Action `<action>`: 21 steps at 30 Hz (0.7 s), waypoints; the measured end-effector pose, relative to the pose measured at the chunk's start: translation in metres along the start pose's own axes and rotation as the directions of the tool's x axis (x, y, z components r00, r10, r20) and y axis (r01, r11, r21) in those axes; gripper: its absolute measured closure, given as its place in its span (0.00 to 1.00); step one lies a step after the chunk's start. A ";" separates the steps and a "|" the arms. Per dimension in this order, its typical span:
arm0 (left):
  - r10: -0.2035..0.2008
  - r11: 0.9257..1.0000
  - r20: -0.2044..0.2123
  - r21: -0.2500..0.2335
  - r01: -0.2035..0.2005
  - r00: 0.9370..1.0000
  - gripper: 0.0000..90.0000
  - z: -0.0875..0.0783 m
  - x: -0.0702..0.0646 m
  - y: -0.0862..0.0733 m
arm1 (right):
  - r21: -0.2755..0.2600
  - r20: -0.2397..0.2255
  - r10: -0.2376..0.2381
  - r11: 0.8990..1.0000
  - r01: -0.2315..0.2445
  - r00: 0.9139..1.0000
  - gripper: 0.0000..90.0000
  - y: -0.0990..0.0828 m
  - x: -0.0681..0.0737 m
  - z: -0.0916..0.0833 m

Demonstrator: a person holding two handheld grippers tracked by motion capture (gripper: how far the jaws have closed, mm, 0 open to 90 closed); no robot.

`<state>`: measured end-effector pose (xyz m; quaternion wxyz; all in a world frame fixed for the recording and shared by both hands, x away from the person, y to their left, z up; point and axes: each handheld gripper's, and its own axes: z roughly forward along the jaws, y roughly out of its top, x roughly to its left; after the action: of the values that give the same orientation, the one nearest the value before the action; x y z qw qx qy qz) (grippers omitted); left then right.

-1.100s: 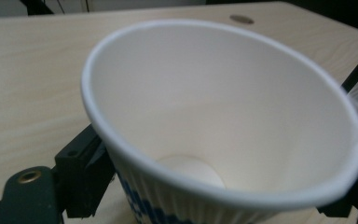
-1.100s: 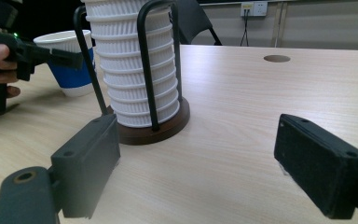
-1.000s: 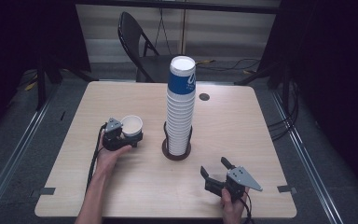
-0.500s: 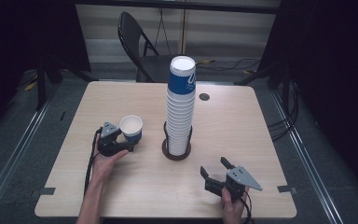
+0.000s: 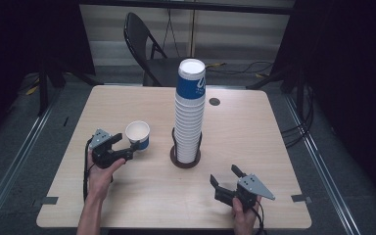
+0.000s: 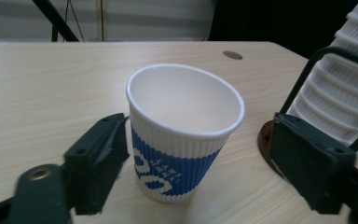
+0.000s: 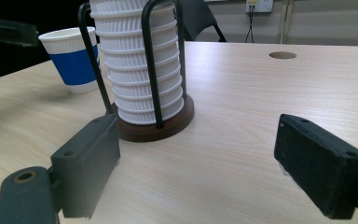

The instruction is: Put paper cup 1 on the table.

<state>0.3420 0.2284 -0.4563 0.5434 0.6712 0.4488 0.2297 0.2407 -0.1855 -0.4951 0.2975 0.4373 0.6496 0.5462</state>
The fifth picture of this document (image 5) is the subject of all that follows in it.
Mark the person's right hand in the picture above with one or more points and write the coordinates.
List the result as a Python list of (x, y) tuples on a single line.
[(245, 222)]

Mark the black folding chair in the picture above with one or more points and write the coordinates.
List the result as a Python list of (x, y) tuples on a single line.
[(137, 36)]

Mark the grey floor tape strip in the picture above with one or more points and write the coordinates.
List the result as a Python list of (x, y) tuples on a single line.
[(301, 198)]

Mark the dark round table grommet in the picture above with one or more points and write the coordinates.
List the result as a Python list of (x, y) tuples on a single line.
[(214, 101)]

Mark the person's left hand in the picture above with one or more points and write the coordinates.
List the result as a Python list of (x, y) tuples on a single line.
[(99, 182)]

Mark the black horizontal frame bar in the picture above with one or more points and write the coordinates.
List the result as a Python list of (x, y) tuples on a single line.
[(189, 6)]

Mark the blue and white paper cup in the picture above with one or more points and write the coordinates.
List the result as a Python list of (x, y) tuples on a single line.
[(138, 132)]

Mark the black metal stand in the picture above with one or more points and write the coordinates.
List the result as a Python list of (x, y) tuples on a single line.
[(274, 80), (44, 91)]

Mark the metal floor rail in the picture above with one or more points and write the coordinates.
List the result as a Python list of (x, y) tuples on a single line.
[(319, 163), (16, 163)]

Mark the dark curtain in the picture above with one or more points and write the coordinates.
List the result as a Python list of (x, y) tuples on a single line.
[(349, 65), (19, 49)]

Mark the tall stack of paper cups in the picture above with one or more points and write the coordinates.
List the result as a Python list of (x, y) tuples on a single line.
[(189, 114)]

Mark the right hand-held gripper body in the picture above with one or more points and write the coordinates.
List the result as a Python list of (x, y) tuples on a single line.
[(253, 187)]

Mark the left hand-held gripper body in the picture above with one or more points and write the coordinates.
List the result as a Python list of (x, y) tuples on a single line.
[(101, 156)]

